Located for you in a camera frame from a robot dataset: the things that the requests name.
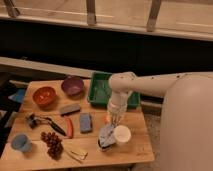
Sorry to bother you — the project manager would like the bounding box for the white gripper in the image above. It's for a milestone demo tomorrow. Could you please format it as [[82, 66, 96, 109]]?
[[107, 100, 127, 126]]

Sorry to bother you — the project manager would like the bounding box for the grey white towel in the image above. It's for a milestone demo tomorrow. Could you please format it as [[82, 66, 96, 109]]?
[[98, 124, 116, 147]]

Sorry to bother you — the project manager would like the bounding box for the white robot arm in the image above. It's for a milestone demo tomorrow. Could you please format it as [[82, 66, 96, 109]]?
[[107, 72, 213, 171]]

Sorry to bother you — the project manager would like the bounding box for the purple bowl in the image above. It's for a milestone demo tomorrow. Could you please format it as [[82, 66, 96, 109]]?
[[61, 76, 84, 96]]

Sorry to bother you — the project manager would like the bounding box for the red orange bowl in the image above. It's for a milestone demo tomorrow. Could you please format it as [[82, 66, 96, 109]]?
[[33, 86, 56, 107]]

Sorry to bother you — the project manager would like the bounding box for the orange ball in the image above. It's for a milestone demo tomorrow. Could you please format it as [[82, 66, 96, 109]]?
[[103, 115, 110, 124]]

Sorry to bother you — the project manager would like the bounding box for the white cup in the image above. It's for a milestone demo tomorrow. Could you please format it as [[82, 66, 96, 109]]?
[[113, 125, 131, 143]]

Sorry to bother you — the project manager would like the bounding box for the small metal tin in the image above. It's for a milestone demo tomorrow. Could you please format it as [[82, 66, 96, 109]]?
[[98, 140, 110, 152]]

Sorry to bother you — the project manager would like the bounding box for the green plastic tray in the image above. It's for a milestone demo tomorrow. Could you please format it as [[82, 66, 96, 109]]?
[[87, 72, 140, 109]]

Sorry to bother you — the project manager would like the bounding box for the blue sponge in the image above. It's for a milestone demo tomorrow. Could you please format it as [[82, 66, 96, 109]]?
[[80, 113, 92, 133]]

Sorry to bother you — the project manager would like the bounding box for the red carrot stick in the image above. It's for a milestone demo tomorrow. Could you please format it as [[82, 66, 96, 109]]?
[[65, 117, 73, 138]]

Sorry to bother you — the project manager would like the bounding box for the grey eraser block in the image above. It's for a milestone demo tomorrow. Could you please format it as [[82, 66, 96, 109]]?
[[59, 104, 81, 116]]

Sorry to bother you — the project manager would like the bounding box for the brown grape bunch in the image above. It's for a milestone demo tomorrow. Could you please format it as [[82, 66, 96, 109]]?
[[41, 132, 63, 160]]

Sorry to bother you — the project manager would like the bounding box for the blue cup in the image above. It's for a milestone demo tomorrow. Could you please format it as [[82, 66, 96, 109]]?
[[11, 134, 32, 152]]

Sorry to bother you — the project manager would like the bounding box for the blue object off table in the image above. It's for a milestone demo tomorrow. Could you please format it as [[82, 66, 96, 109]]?
[[10, 89, 26, 103]]

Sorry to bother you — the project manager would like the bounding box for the black handled brush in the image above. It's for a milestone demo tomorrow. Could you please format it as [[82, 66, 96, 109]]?
[[26, 114, 66, 136]]

